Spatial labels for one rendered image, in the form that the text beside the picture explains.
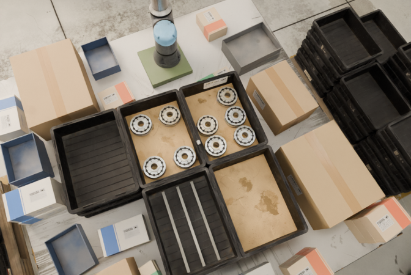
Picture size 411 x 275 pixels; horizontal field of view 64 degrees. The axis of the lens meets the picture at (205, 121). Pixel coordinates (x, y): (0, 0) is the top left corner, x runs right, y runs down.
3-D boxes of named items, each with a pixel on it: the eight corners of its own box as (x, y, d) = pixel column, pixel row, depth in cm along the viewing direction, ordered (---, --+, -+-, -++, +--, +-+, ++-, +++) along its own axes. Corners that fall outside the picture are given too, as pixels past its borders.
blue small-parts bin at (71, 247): (50, 242, 150) (43, 241, 143) (81, 223, 153) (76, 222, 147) (68, 283, 144) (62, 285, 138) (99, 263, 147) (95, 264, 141)
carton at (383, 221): (376, 242, 142) (386, 242, 135) (358, 217, 145) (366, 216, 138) (402, 222, 145) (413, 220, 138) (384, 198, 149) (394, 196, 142)
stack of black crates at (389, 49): (334, 40, 264) (347, 21, 243) (364, 27, 270) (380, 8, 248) (363, 79, 252) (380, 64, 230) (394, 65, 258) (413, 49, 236)
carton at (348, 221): (359, 243, 155) (367, 243, 148) (343, 220, 159) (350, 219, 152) (384, 225, 159) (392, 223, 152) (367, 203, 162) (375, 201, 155)
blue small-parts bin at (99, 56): (84, 52, 186) (79, 45, 179) (109, 43, 189) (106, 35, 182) (95, 80, 180) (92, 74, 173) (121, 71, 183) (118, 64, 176)
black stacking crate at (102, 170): (59, 136, 156) (49, 128, 146) (120, 117, 161) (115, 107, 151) (77, 217, 144) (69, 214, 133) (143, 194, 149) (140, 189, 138)
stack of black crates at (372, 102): (320, 99, 244) (340, 77, 212) (353, 84, 250) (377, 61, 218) (351, 146, 232) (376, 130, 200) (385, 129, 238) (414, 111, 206)
